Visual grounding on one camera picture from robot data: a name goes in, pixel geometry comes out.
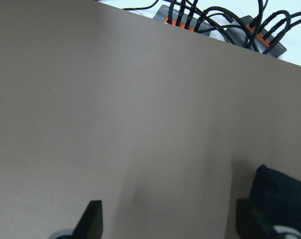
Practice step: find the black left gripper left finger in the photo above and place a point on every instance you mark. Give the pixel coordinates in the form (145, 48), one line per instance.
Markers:
(90, 225)

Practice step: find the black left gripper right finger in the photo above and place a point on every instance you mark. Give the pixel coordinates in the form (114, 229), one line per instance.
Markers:
(251, 223)

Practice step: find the black graphic t-shirt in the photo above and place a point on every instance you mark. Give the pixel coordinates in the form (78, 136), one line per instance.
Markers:
(278, 197)

